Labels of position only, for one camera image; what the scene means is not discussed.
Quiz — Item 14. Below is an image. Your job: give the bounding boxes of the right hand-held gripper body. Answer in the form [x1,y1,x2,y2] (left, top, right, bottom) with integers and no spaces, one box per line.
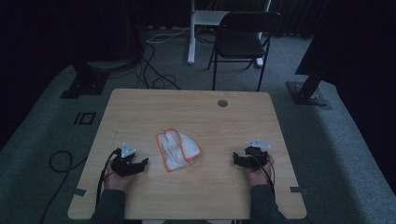
[243,139,272,172]

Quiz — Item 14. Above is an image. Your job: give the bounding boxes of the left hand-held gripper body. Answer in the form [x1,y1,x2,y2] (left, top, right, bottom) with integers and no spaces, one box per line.
[110,142,142,178]

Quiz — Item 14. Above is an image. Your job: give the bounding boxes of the white cloth with orange trim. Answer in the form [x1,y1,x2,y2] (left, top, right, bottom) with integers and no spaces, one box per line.
[155,128,202,173]

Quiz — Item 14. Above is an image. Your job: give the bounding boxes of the person's left hand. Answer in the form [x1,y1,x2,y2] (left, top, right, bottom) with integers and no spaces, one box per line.
[103,161,135,192]

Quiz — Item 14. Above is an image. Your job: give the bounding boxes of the person's right hand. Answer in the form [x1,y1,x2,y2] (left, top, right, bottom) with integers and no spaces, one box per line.
[243,154,276,188]

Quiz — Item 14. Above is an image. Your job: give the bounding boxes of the black stand with square base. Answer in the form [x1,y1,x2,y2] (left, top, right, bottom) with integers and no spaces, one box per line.
[60,60,110,100]

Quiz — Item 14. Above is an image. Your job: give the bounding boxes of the grey round stand base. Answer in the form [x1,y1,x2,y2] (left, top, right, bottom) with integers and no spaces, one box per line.
[85,59,134,72]

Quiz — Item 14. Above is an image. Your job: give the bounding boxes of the black folding chair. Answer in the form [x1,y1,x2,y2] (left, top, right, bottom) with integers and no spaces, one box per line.
[206,11,283,92]

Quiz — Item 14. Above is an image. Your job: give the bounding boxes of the left hand-held gripper cable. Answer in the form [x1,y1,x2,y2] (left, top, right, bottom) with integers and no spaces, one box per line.
[95,147,122,208]

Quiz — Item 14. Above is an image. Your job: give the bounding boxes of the hand-held gripper cable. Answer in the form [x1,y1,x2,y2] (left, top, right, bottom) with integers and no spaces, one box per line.
[253,154,277,198]
[95,147,122,208]

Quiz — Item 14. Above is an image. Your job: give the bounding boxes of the right hand-held gripper cable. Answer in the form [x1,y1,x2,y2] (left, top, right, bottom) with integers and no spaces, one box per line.
[253,154,277,198]

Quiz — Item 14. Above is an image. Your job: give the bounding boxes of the black floor cable loop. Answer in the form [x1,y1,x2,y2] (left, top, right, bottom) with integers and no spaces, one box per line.
[38,149,91,224]

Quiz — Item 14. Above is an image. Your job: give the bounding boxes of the black slanted stand with base plate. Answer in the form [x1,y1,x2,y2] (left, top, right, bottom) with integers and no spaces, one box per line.
[286,69,333,111]

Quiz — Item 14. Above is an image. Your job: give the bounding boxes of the black floor cable bundle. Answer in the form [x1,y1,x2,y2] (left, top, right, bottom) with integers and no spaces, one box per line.
[106,29,182,91]

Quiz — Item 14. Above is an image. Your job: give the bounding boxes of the white floor cable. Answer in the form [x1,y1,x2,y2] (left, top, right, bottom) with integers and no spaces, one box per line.
[145,26,191,45]

